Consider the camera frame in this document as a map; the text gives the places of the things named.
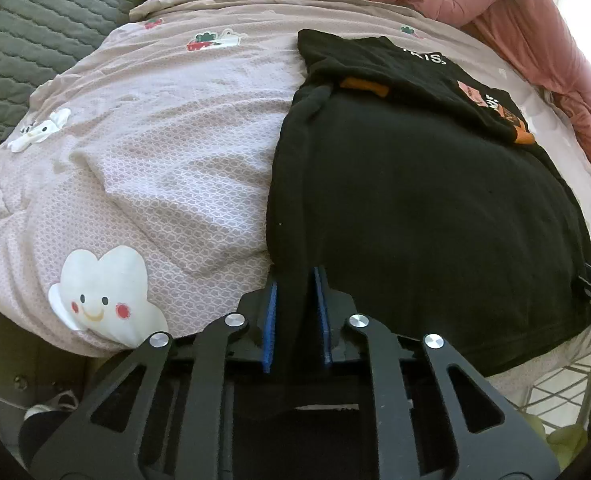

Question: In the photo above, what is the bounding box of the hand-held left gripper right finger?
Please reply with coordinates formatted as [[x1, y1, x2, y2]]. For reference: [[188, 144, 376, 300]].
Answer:
[[313, 266, 561, 480]]

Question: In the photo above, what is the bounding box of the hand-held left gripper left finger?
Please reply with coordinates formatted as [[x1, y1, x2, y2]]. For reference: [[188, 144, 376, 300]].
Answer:
[[28, 267, 279, 480]]

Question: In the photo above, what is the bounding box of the black sweater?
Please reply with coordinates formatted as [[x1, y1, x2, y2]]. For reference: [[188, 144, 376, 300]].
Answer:
[[266, 27, 591, 426]]

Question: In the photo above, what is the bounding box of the white shoe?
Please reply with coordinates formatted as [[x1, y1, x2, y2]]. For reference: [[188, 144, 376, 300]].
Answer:
[[23, 392, 79, 421]]

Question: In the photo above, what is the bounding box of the pink duvet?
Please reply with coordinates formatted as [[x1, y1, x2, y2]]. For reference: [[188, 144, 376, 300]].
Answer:
[[140, 0, 591, 191]]

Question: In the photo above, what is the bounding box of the grey quilted headboard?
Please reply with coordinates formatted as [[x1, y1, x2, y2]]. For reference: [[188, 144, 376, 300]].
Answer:
[[0, 0, 156, 181]]

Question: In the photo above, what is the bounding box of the white wire rack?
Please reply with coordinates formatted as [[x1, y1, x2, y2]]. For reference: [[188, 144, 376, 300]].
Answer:
[[520, 345, 591, 426]]

